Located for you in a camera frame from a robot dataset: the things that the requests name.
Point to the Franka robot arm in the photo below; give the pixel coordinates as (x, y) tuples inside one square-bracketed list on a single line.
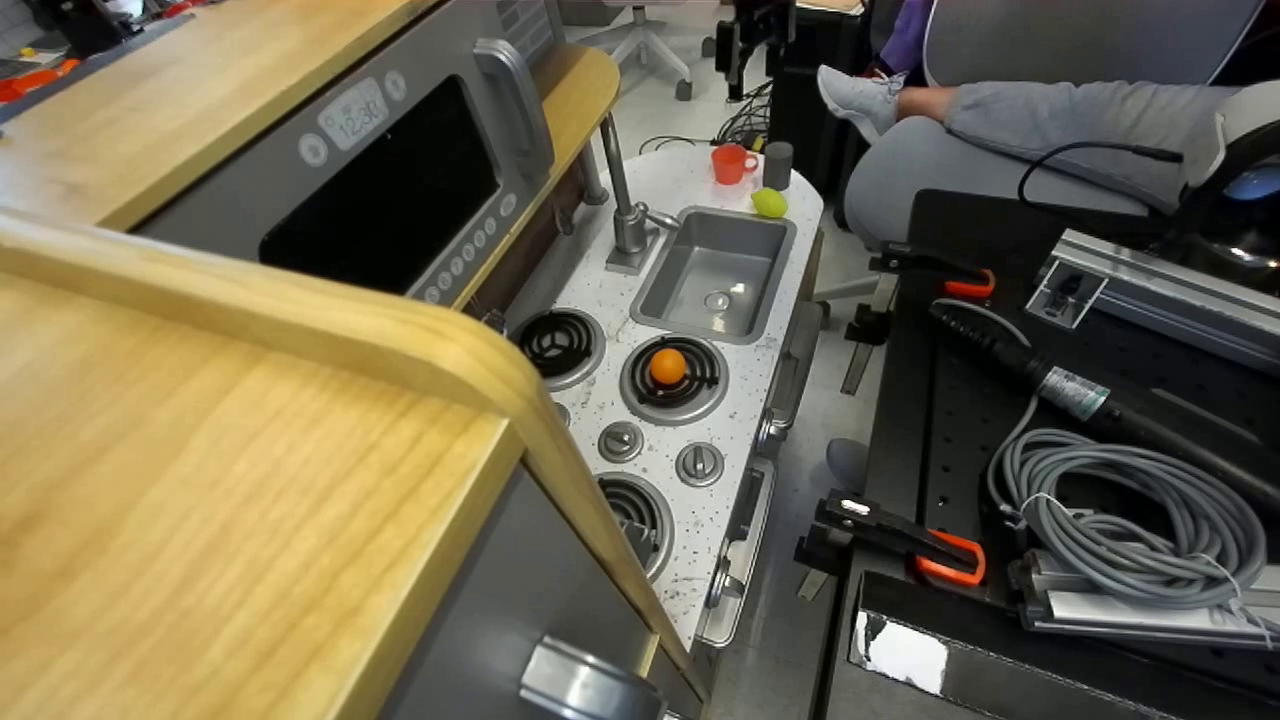
[(1222, 133)]

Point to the grey toy microwave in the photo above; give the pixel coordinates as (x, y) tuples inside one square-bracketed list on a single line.
[(384, 203)]

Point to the white office chair base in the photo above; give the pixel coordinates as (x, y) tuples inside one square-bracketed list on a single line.
[(654, 54)]

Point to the grey toy block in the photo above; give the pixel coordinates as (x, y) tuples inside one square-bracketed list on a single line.
[(777, 165)]

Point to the flat silver metal bar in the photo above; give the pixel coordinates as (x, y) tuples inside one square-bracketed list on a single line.
[(1145, 619)]

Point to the silver toy faucet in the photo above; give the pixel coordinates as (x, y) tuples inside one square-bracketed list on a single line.
[(626, 221)]

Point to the white label sticker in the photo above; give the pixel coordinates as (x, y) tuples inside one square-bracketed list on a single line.
[(907, 649)]

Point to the black toy stove burner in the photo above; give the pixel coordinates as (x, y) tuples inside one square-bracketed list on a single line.
[(560, 344), (702, 400), (638, 521)]

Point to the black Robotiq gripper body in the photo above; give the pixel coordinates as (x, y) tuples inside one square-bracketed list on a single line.
[(760, 27)]

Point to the person in grey trousers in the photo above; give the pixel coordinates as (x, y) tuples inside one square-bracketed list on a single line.
[(1067, 121)]

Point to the purple cloth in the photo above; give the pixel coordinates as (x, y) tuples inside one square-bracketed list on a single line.
[(907, 39)]

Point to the grey toy sink basin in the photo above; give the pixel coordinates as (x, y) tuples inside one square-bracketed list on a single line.
[(713, 275)]

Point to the orange toy cup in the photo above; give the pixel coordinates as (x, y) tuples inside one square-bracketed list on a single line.
[(728, 165)]

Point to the red orange tool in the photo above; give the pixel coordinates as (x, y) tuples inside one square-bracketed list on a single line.
[(35, 83)]

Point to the silver stove knob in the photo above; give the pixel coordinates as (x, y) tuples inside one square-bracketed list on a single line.
[(622, 442), (697, 463), (560, 412)]

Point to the black perforated robot table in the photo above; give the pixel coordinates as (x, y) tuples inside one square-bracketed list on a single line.
[(942, 467)]

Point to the silver aluminium rail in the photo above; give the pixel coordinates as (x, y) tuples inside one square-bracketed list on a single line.
[(1173, 303)]

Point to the orange ball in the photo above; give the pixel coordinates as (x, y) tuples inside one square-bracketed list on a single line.
[(670, 365)]

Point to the wooden toy kitchen unit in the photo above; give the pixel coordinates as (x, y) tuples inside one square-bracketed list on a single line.
[(201, 504)]

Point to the yellow green ball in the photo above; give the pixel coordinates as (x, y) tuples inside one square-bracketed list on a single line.
[(768, 203)]

